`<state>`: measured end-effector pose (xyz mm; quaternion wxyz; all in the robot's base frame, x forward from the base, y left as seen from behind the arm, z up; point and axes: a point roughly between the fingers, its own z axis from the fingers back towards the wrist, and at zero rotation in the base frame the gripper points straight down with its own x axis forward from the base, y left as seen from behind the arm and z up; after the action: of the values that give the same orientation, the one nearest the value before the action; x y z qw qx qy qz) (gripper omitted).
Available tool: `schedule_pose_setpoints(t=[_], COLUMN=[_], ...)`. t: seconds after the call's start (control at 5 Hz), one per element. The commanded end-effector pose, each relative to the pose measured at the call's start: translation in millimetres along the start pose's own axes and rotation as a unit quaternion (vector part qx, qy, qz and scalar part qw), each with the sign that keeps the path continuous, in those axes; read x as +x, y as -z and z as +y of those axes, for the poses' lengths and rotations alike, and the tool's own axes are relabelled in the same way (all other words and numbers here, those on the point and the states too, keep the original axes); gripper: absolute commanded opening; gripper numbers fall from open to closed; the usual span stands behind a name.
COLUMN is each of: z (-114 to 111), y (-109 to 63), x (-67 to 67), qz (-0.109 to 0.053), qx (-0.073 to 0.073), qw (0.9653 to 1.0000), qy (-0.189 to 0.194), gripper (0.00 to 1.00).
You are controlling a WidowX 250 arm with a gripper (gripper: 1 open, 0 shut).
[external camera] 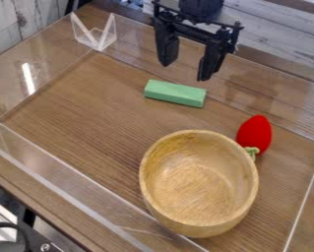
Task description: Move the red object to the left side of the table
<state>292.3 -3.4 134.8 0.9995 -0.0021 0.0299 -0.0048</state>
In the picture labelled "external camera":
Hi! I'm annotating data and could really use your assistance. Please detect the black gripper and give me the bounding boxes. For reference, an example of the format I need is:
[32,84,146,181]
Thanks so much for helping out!
[151,0,243,81]

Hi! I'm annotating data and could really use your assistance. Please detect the red plush strawberry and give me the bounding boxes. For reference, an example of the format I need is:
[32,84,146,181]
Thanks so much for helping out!
[235,115,273,159]

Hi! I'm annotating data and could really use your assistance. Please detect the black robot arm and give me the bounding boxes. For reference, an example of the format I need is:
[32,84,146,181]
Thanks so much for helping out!
[151,0,243,81]

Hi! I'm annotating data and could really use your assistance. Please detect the green rectangular block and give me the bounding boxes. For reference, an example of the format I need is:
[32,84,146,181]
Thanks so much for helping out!
[143,80,206,107]

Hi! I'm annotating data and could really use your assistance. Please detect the clear acrylic tray walls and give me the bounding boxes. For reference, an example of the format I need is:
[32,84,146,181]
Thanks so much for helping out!
[0,5,314,252]

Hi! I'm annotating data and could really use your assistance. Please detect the wooden bowl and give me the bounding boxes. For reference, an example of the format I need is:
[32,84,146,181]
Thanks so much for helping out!
[139,130,259,238]

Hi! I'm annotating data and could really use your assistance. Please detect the clear acrylic corner bracket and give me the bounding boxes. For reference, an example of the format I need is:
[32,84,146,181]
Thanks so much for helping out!
[69,13,118,51]

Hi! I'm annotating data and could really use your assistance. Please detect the black metal bracket with bolt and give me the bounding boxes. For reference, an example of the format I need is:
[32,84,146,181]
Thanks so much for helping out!
[17,209,64,252]

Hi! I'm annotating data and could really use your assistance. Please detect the black cable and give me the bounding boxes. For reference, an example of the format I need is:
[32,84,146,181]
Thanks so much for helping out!
[0,221,33,252]

